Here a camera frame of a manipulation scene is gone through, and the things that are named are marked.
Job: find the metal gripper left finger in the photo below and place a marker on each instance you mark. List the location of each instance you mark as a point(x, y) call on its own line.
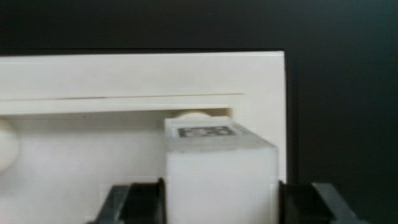
point(134, 205)

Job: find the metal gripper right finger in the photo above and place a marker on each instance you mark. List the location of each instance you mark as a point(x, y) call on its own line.
point(314, 205)

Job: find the white leg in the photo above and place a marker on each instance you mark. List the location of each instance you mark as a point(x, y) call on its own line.
point(221, 172)

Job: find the white square tabletop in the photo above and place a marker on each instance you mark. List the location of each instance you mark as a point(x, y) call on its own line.
point(85, 107)

